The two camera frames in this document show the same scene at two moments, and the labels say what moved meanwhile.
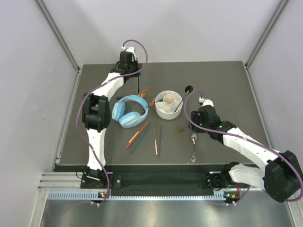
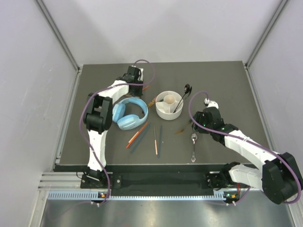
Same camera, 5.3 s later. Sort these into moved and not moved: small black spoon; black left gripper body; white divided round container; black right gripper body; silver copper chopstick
Moved: small black spoon; black left gripper body
Not moved: silver copper chopstick; white divided round container; black right gripper body
